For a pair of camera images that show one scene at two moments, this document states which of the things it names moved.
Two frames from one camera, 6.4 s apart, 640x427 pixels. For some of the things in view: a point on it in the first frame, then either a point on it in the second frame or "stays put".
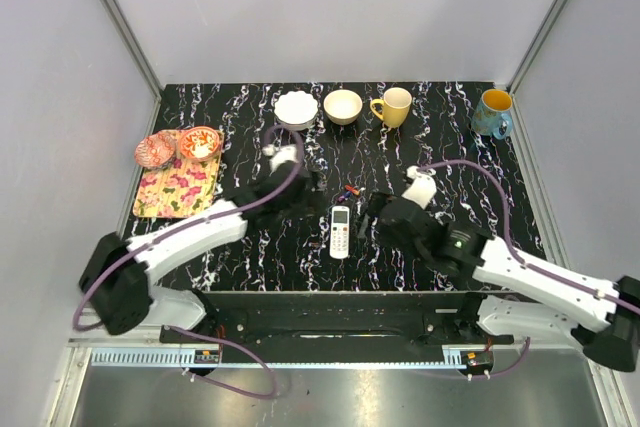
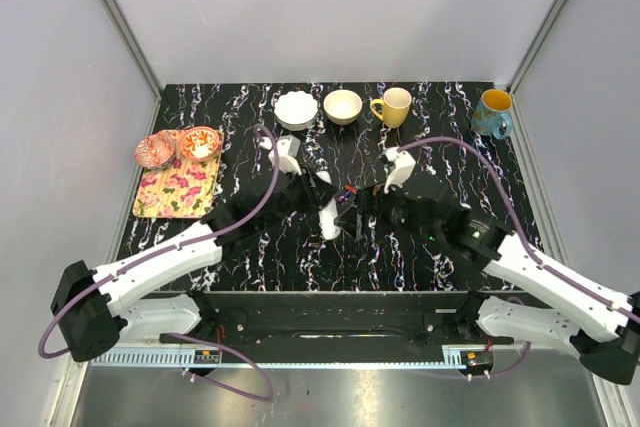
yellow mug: x=396 y=106 stays put
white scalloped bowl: x=296 y=110 stays put
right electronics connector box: x=477 y=358 stays put
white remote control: x=339 y=232 -> x=328 y=214
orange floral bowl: x=199 y=142 stays put
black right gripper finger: x=363 y=227 -> x=349 y=223
